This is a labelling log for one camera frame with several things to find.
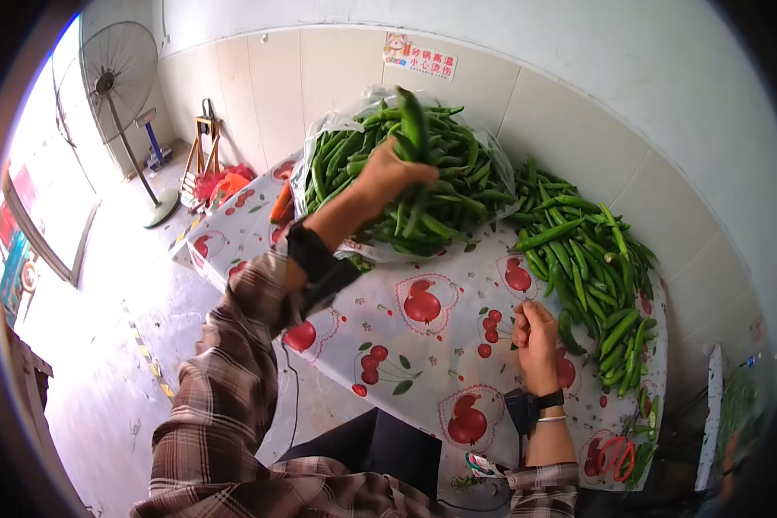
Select person's left hand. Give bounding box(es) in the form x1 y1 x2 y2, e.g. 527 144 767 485
353 136 440 220

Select person's right hand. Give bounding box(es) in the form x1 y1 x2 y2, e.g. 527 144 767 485
512 299 562 398

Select person's right fingers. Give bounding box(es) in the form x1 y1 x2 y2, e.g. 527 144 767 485
512 302 536 351

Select person's left fingers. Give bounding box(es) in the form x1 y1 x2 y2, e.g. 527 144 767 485
398 159 440 193

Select bunch of green peppers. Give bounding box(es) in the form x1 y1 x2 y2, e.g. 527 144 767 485
392 86 436 242

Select plastic bag of green peppers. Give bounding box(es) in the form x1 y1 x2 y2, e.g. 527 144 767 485
296 84 520 264

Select black wrist band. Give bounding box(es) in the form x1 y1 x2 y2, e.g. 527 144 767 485
504 387 565 436
284 220 363 319

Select pile of loose green peppers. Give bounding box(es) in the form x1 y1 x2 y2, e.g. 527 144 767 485
508 158 663 491

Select fruit print tablecloth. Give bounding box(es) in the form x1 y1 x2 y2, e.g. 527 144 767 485
170 152 670 494

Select orange carrot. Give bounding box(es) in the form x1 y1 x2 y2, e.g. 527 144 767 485
270 181 295 225

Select person's legs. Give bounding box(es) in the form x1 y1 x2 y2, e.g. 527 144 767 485
277 408 444 501

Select red plastic bags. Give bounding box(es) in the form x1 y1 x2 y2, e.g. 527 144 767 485
193 163 259 209

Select white board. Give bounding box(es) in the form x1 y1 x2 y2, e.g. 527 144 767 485
694 342 725 493

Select wooden stand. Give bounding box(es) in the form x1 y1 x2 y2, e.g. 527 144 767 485
179 98 225 196

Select person's body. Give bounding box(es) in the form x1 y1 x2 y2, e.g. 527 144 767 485
129 414 519 518

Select wall warning sign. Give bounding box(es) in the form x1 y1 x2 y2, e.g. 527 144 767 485
382 32 459 83

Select red handled scissors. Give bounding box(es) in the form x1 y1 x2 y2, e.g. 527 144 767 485
597 435 637 484

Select platform scale with blue post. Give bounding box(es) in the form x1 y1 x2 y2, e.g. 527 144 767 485
134 107 173 172

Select standing pedestal fan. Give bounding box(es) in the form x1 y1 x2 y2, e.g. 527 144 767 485
78 21 181 229

